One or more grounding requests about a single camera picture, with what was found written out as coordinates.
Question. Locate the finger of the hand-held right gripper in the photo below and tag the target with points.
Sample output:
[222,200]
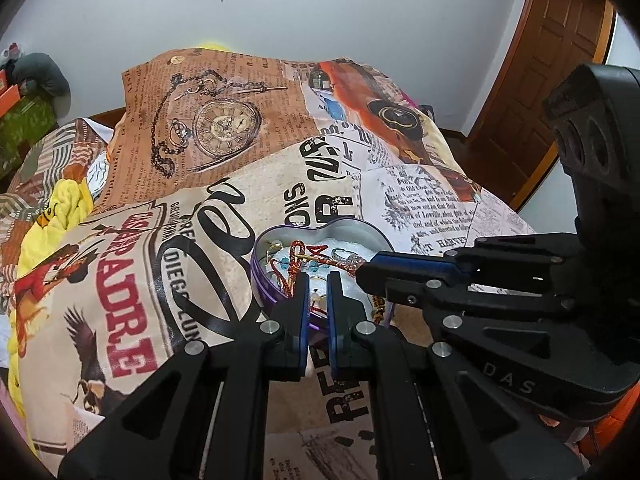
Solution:
[415,262]
[500,360]

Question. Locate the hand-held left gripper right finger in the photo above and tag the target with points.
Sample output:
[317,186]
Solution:
[335,310]

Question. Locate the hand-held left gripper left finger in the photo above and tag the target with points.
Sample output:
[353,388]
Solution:
[301,310]

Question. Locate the purple heart-shaped tin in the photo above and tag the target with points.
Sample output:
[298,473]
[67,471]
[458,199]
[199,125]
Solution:
[350,240]

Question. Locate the person's right hand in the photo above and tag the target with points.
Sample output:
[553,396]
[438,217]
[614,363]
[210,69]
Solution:
[617,427]

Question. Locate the newspaper print blanket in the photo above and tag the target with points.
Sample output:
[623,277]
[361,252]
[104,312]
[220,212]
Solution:
[210,270]

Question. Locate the brown wooden door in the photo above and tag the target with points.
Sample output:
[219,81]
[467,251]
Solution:
[540,85]

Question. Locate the grey backpack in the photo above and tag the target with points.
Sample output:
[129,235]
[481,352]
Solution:
[426,111]

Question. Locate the pocket watch print pillow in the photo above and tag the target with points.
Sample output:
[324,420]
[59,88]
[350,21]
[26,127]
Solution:
[210,125]

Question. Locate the yellow garment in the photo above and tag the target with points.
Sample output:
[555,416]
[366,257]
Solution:
[55,205]

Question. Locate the yellow fluffy object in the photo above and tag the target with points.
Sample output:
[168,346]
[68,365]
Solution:
[215,46]

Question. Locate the striped patchwork blanket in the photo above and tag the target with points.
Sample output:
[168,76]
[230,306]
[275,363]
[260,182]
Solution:
[55,150]

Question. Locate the green patterned cloth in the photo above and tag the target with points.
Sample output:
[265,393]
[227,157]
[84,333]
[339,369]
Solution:
[22,132]

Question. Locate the grey plush cushion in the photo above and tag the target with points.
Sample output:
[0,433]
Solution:
[42,72]

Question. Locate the orange box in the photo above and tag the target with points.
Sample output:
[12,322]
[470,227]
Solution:
[7,100]

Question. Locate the white plush toy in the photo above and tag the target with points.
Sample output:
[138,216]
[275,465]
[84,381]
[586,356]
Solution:
[12,51]

